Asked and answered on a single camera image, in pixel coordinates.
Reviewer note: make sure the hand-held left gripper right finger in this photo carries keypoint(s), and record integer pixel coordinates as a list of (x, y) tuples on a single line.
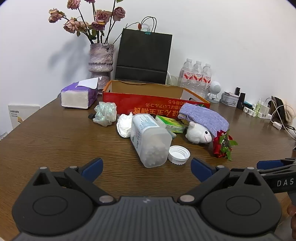
[(201, 170)]

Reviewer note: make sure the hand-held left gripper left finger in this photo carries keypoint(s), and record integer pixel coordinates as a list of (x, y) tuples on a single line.
[(93, 168)]

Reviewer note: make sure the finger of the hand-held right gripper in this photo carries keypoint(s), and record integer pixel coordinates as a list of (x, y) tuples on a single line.
[(269, 164)]

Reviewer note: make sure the white screw lid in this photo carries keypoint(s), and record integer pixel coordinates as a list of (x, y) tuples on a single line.
[(179, 154)]

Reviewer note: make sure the iridescent plastic bag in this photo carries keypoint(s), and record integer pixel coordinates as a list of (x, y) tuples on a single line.
[(105, 113)]

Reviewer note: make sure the clear cotton swab jar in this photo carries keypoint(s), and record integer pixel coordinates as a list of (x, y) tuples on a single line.
[(148, 139)]

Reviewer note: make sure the red and orange cardboard box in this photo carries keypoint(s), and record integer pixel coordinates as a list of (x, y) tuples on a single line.
[(148, 104)]

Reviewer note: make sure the person's right hand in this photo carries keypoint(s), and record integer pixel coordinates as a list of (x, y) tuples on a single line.
[(291, 209)]

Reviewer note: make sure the red artificial rose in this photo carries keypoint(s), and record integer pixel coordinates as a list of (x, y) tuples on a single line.
[(218, 148)]

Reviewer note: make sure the white plush sheep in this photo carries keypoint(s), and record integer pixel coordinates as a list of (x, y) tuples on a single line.
[(196, 133)]

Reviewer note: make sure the white charger plug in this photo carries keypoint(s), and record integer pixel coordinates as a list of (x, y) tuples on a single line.
[(277, 125)]

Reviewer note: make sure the crumpled white tissue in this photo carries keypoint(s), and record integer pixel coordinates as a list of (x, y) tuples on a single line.
[(123, 126)]

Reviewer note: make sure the small black object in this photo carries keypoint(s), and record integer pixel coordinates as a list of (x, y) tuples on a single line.
[(91, 115)]

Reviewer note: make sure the purple knitted cloth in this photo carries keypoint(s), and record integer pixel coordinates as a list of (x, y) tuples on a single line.
[(203, 118)]

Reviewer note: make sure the white power strip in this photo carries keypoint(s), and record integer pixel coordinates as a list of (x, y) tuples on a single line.
[(264, 111)]

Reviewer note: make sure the green tissue packet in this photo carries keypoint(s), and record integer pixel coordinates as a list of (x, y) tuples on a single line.
[(171, 122)]

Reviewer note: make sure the beige fluffy object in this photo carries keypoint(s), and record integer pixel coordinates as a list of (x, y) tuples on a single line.
[(290, 111)]

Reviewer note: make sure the small green bottle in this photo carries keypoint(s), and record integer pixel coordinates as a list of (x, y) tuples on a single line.
[(259, 104)]

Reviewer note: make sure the dark brown pouch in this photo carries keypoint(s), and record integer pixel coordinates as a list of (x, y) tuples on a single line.
[(277, 102)]

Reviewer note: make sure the tall black lipstick tube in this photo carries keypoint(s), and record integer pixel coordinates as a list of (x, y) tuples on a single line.
[(241, 100)]

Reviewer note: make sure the purple tissue pack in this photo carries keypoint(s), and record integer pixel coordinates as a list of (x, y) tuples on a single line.
[(76, 97)]

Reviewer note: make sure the small grey tin box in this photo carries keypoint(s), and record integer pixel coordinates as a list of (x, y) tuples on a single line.
[(229, 98)]

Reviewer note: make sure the short black lipstick tube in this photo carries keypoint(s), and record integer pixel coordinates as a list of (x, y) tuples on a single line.
[(237, 90)]

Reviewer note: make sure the white robot figure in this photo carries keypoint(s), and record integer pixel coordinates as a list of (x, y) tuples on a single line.
[(215, 87)]

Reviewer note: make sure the clear water bottle red label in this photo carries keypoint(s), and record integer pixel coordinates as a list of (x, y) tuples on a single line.
[(207, 78), (187, 74), (197, 76)]

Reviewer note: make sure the clear glass jar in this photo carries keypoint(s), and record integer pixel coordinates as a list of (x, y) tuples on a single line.
[(172, 80)]

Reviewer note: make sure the mottled purple ceramic vase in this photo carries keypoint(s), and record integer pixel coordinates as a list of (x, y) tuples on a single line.
[(101, 60)]

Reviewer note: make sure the black paper bag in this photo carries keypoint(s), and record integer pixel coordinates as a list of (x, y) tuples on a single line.
[(143, 53)]

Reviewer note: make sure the teal binder clip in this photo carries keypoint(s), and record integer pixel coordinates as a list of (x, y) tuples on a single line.
[(148, 32)]

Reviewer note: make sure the dried pink rose bouquet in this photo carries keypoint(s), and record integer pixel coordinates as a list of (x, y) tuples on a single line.
[(100, 16)]

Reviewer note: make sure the white card on wall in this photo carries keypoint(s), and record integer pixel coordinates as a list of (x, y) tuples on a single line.
[(23, 113)]

